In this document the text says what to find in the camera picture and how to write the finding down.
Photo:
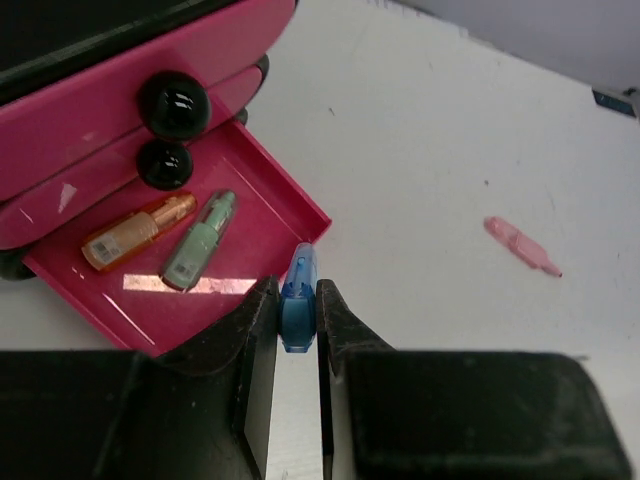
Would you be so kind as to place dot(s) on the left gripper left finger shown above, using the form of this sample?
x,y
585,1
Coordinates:
x,y
200,411

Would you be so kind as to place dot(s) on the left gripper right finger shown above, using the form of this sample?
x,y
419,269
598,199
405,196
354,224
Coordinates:
x,y
416,414

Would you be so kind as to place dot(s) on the blue translucent highlighter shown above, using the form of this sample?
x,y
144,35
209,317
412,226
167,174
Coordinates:
x,y
297,314

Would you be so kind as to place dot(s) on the green translucent highlighter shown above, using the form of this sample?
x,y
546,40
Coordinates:
x,y
190,258

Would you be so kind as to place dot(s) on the orange translucent highlighter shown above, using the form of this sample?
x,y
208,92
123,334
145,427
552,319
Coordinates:
x,y
140,232

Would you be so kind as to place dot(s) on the pink translucent highlighter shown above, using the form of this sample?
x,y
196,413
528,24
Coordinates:
x,y
521,245

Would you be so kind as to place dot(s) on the black drawer cabinet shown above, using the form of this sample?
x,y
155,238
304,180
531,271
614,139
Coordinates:
x,y
175,108

